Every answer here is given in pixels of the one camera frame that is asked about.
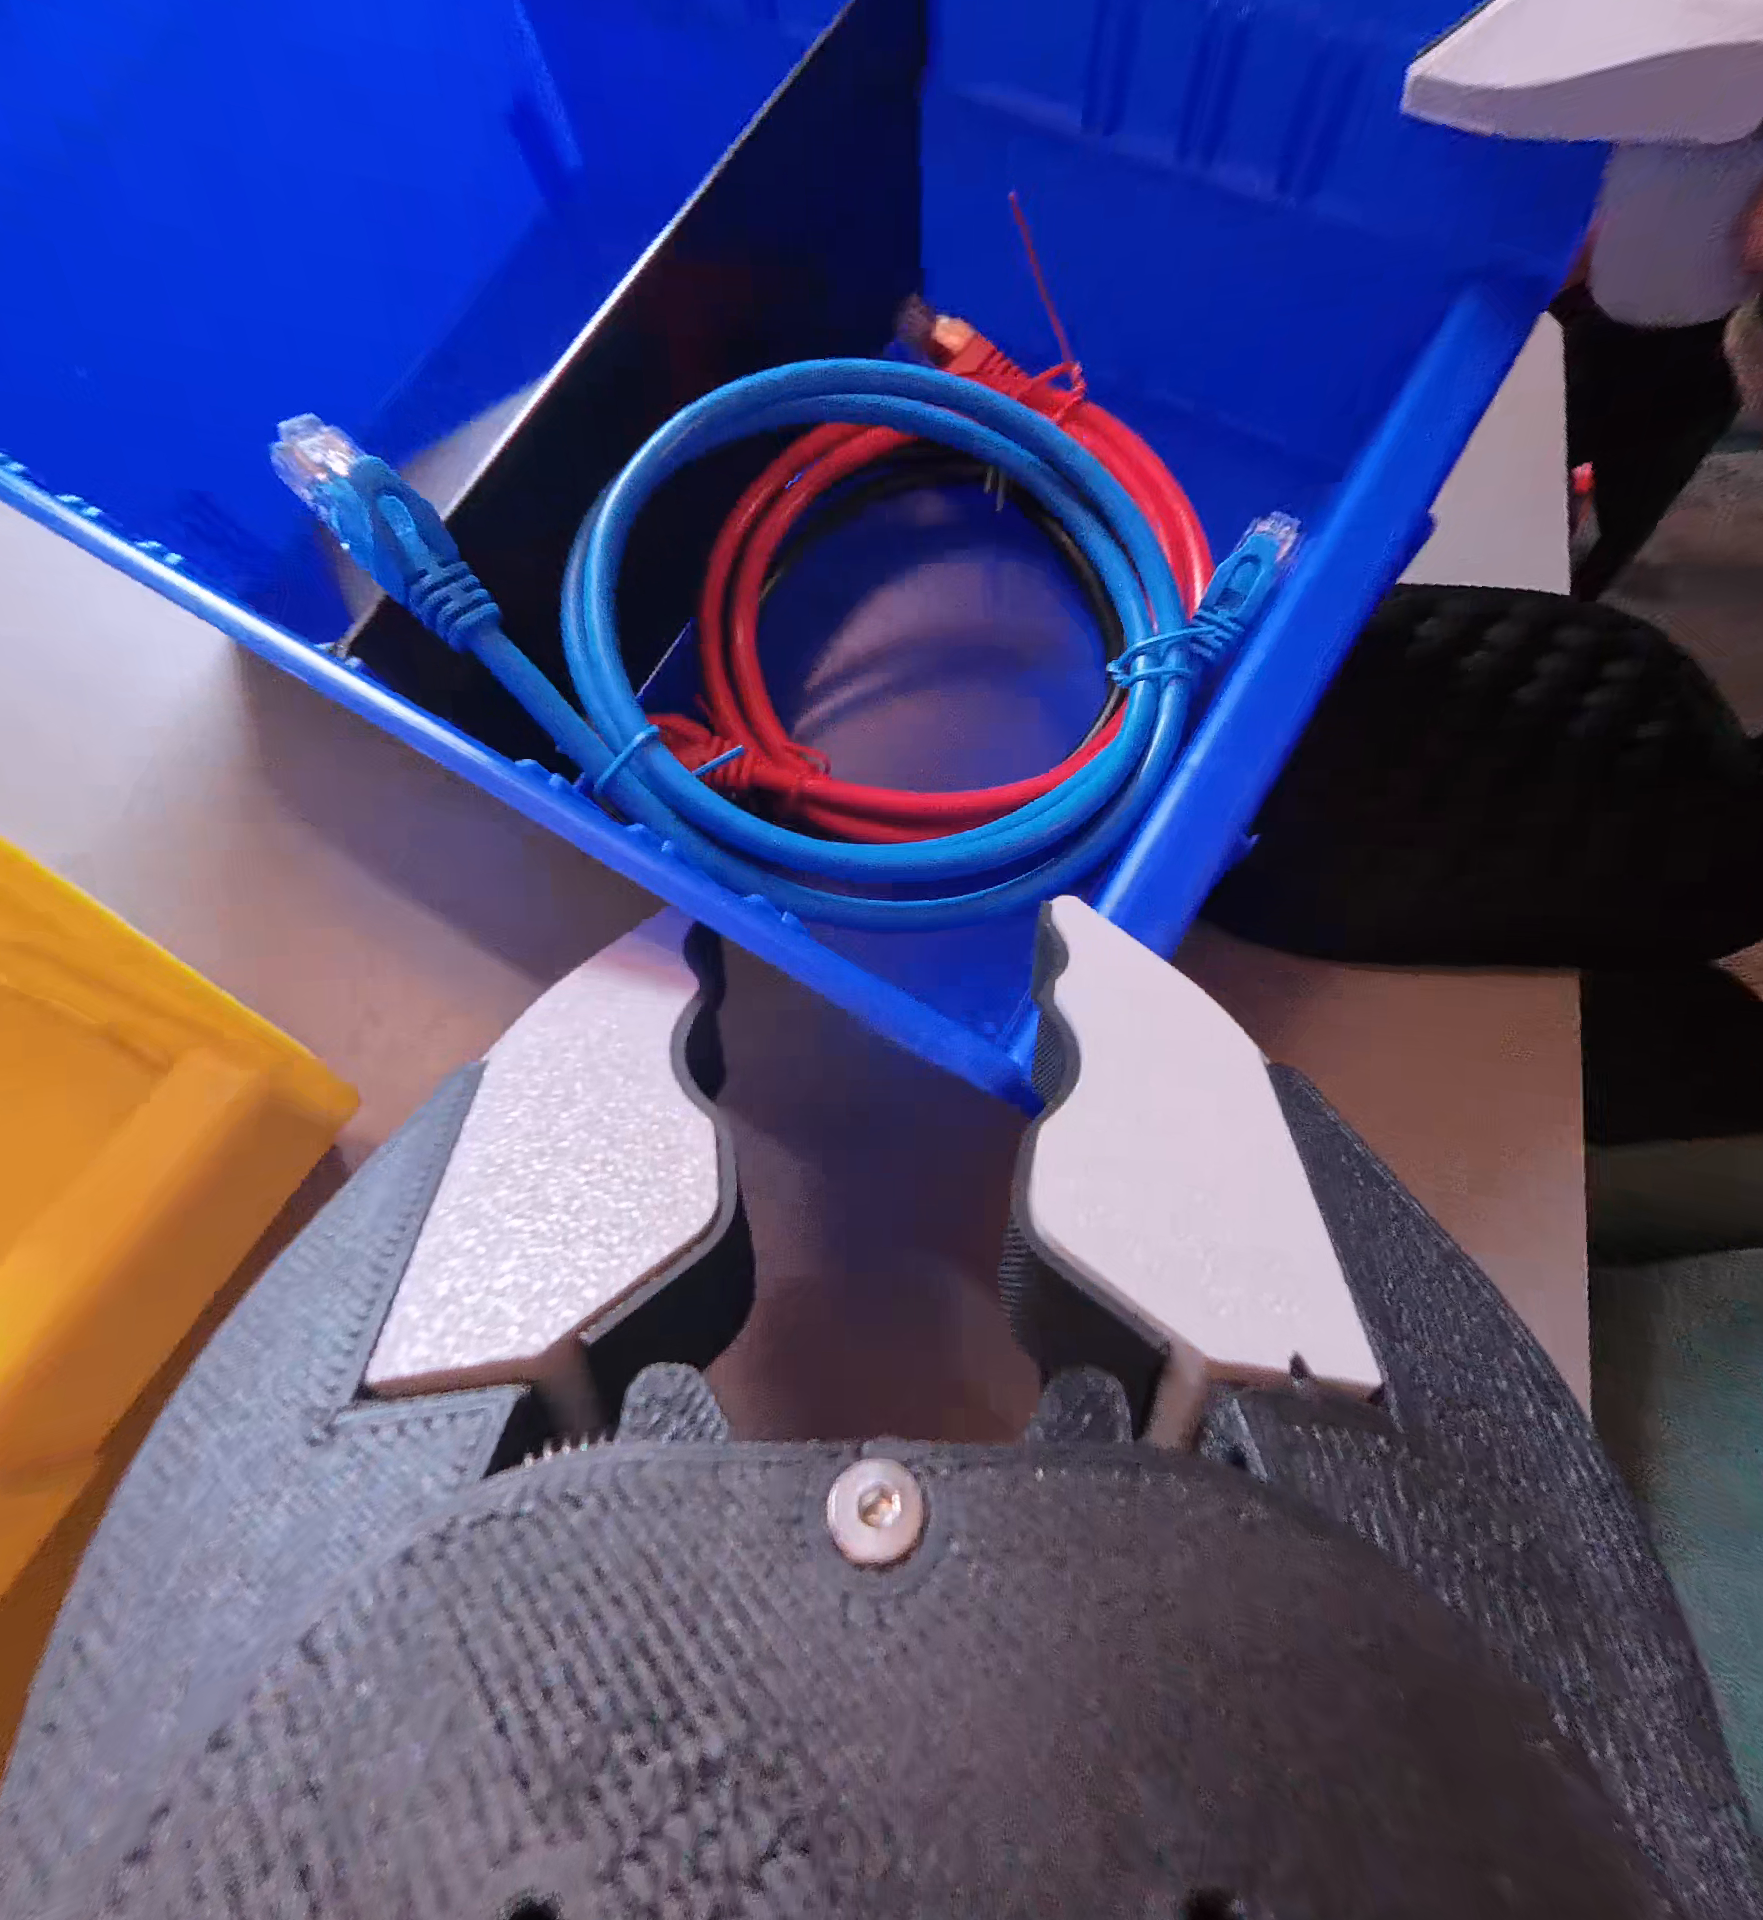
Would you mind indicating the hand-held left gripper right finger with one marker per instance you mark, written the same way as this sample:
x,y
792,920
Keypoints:
x,y
1195,1184

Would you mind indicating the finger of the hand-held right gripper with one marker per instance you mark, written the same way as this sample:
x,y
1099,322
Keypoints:
x,y
1615,74

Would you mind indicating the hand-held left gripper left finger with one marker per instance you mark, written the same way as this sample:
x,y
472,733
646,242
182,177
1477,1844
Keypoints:
x,y
566,1184

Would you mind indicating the blue plastic bin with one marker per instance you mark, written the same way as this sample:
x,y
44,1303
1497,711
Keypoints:
x,y
1195,194

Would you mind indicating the yellow plastic bin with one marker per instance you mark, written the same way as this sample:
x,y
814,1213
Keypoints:
x,y
70,1125

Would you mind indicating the person's green sweatshirt torso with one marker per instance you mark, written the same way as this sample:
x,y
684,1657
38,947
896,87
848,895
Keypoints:
x,y
1721,1501

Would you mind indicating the black bin divider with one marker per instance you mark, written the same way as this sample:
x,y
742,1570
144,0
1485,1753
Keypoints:
x,y
672,301

